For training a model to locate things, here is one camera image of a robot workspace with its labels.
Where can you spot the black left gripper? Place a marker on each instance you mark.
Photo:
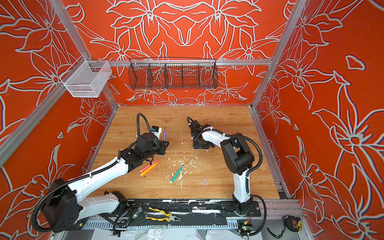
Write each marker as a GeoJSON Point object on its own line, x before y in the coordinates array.
{"type": "Point", "coordinates": [163, 146]}

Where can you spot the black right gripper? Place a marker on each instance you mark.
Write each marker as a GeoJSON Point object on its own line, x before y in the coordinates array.
{"type": "Point", "coordinates": [205, 147]}

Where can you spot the purple marker pen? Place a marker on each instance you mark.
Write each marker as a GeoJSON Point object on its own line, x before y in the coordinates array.
{"type": "Point", "coordinates": [165, 134]}

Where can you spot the green marker pen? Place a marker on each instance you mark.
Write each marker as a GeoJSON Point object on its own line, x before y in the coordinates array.
{"type": "Point", "coordinates": [177, 173]}

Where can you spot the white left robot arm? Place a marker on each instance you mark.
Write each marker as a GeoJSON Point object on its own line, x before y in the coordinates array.
{"type": "Point", "coordinates": [67, 202]}

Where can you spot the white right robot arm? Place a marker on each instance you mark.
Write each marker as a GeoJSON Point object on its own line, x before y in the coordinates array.
{"type": "Point", "coordinates": [242, 156]}

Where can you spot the orange highlighter pen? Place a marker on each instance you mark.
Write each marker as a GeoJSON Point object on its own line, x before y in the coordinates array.
{"type": "Point", "coordinates": [148, 169]}

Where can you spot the pink highlighter pen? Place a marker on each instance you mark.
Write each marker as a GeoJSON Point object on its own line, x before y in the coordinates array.
{"type": "Point", "coordinates": [149, 165]}

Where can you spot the clear pen cap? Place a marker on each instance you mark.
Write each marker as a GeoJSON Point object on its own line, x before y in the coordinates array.
{"type": "Point", "coordinates": [204, 181]}

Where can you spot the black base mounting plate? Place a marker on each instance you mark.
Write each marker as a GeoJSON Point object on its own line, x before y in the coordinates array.
{"type": "Point", "coordinates": [195, 211]}

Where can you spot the right black tape measure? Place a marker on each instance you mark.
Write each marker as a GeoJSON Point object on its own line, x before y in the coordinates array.
{"type": "Point", "coordinates": [292, 223]}

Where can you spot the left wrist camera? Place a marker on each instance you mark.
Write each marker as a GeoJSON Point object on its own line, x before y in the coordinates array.
{"type": "Point", "coordinates": [155, 130]}

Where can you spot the black wire mesh basket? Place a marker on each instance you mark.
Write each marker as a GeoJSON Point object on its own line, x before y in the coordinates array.
{"type": "Point", "coordinates": [173, 74]}

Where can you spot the yellow handled pliers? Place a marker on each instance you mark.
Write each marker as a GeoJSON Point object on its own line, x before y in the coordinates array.
{"type": "Point", "coordinates": [160, 216]}

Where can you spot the grey slotted cable duct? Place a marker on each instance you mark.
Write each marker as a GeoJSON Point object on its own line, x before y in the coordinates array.
{"type": "Point", "coordinates": [104, 225]}

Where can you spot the white wire mesh basket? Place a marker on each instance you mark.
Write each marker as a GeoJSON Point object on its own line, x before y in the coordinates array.
{"type": "Point", "coordinates": [86, 79]}

